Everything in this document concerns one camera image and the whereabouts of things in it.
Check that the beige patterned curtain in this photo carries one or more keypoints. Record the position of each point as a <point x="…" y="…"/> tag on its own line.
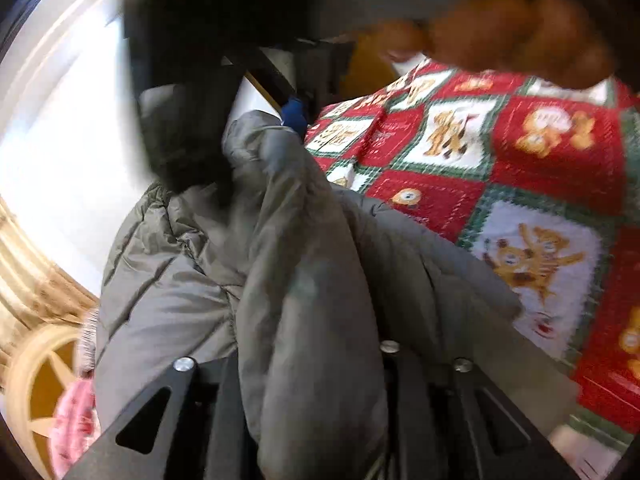
<point x="33" y="289"/>

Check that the grey puffer jacket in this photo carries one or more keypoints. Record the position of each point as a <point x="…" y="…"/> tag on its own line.
<point x="302" y="281"/>

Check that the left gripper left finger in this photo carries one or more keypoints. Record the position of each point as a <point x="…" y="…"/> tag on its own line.
<point x="188" y="423"/>

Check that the red patchwork bear bedspread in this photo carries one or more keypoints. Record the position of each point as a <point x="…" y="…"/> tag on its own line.
<point x="541" y="183"/>

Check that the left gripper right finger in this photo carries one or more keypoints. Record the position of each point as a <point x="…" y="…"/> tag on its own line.
<point x="450" y="421"/>

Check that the cream wooden headboard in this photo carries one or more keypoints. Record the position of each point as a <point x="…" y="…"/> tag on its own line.
<point x="40" y="369"/>

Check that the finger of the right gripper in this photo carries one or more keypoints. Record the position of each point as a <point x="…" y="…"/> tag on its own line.
<point x="294" y="117"/>

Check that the pink folded blanket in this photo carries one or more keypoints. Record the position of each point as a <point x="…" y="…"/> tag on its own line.
<point x="75" y="426"/>

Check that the person's bare hand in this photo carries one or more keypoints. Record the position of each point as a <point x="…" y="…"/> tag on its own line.
<point x="551" y="39"/>

